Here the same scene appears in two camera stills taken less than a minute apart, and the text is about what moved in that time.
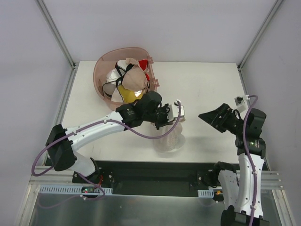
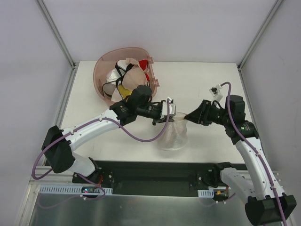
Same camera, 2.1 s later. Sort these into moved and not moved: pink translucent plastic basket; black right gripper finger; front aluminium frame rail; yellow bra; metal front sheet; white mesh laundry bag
Moved: white mesh laundry bag; black right gripper finger
Not moved: front aluminium frame rail; pink translucent plastic basket; metal front sheet; yellow bra
